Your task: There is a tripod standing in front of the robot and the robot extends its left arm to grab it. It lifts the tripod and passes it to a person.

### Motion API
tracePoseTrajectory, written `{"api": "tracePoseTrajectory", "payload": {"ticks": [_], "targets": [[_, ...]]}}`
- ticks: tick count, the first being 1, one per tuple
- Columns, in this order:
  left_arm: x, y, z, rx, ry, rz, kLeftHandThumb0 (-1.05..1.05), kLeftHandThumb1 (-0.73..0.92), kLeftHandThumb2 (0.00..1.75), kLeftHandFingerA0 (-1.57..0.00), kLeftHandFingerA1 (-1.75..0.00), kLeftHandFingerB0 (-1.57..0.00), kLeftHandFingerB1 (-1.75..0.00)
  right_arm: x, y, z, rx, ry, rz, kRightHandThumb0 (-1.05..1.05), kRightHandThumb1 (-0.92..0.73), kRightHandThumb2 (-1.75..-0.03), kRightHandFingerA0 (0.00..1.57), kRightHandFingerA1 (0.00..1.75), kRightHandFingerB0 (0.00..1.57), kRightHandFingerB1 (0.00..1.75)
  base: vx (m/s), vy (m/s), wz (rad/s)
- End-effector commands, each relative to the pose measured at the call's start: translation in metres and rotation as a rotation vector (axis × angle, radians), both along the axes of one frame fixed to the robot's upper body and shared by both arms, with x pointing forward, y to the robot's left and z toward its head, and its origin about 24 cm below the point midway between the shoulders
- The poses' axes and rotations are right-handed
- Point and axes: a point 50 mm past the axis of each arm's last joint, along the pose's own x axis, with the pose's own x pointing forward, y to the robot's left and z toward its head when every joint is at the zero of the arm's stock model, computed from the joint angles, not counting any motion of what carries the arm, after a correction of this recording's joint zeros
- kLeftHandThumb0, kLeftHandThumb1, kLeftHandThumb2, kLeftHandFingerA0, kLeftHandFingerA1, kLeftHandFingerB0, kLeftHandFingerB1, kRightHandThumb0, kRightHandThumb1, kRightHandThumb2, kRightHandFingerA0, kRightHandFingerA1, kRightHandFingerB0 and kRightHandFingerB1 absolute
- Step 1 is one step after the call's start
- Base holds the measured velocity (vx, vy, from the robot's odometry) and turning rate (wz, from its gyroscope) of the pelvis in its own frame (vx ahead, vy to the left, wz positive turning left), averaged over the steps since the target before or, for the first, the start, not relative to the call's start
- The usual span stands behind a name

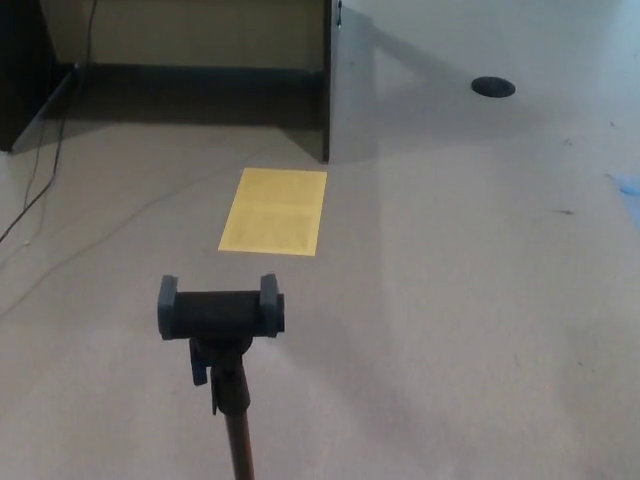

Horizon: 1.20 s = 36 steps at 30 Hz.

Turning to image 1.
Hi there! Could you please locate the thin grey floor cable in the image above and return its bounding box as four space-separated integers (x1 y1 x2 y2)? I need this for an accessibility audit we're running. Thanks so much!
0 147 284 317

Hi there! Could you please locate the thick black cable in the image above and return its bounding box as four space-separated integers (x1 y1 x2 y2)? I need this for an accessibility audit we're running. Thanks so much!
0 0 97 244

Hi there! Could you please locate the black tripod with phone holder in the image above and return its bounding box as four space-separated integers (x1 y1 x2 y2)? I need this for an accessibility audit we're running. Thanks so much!
157 273 287 480

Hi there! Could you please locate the yellow rectangular floor sheet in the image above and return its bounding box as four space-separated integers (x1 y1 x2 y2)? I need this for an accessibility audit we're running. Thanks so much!
217 167 329 258

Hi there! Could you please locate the dark wooden desk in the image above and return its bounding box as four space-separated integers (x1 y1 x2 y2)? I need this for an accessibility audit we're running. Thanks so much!
0 0 382 164

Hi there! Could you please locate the thin dark cable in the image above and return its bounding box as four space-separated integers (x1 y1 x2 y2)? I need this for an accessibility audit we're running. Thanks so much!
22 117 49 216

